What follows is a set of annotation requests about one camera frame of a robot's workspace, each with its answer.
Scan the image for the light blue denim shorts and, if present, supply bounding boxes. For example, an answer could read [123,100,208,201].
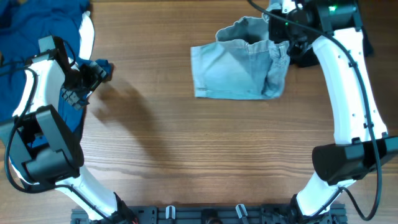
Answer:
[190,14,290,100]

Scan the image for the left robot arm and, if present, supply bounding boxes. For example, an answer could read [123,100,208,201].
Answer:
[1,35,138,223]

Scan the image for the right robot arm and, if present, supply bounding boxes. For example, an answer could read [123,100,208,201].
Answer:
[266,1,397,223]

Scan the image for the black folded garment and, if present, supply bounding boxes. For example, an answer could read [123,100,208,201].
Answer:
[282,0,374,67]

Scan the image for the blue t-shirt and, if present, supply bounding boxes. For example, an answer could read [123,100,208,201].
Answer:
[1,0,94,121]

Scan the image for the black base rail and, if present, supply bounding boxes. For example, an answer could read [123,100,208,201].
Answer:
[70,204,348,224]

